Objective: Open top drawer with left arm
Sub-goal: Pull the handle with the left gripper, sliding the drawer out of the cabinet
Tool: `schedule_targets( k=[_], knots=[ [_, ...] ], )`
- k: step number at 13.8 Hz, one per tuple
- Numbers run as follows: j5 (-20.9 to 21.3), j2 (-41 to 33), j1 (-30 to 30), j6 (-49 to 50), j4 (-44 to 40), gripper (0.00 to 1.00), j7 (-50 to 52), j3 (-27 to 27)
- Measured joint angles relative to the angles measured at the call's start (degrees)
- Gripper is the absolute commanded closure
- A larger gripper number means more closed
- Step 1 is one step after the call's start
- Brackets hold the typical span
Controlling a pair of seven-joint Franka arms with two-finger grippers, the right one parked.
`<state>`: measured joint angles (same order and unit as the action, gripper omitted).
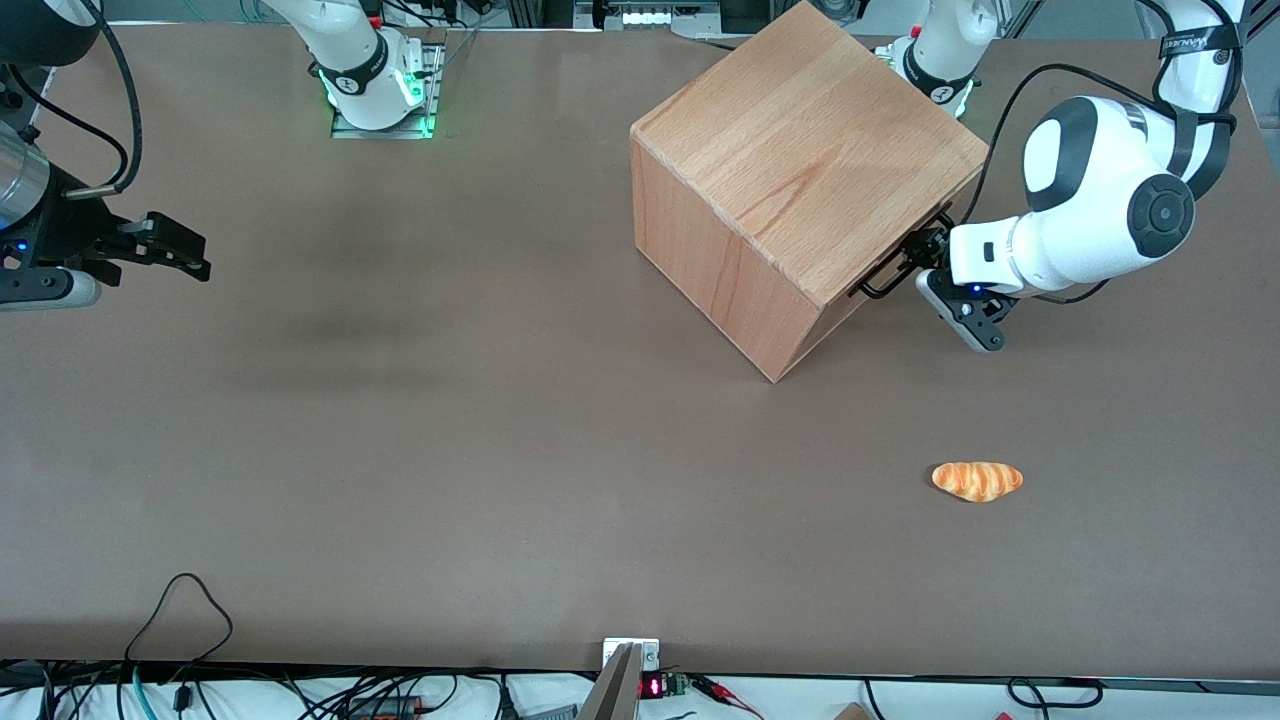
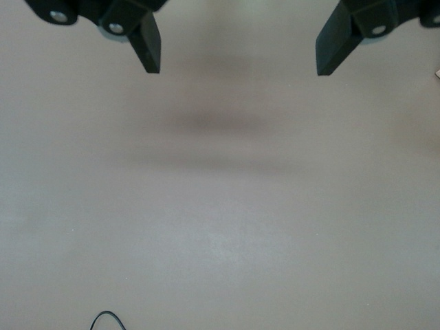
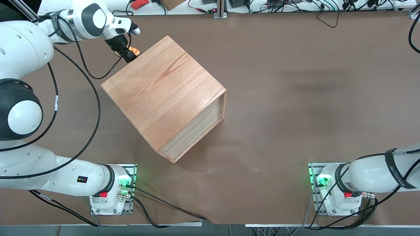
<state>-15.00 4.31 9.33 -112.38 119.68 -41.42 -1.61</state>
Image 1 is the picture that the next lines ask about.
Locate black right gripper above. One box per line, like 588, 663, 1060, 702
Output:
38, 168, 213, 289

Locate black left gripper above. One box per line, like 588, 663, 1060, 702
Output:
895, 224, 955, 283

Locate wooden drawer with black handle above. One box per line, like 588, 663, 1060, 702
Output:
812, 150, 993, 326

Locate wooden drawer cabinet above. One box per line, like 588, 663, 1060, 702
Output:
630, 0, 993, 385

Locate orange toy bread roll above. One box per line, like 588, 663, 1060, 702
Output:
931, 460, 1025, 504

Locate lit background equipment box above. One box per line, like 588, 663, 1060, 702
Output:
574, 0, 723, 33

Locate red and black clip leads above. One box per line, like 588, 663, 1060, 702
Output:
688, 675, 765, 720

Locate orange and black device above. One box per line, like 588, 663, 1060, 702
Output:
343, 694, 425, 720

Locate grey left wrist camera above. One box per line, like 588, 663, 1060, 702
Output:
916, 268, 1014, 355

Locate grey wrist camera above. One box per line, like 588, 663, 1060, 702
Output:
916, 268, 1014, 355
0, 232, 103, 313

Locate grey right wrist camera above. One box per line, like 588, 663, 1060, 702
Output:
0, 232, 103, 313

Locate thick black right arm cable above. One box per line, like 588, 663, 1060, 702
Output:
80, 0, 144, 199

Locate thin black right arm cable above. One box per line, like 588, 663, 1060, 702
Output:
5, 65, 133, 171

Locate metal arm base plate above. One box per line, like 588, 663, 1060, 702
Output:
329, 33, 448, 141

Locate black looped cable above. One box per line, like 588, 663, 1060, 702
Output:
123, 572, 235, 701

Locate aluminium frame profile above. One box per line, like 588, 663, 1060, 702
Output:
1240, 0, 1280, 67

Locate black coiled cable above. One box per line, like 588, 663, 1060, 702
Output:
1004, 677, 1105, 711

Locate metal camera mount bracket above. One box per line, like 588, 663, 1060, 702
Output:
575, 637, 662, 720

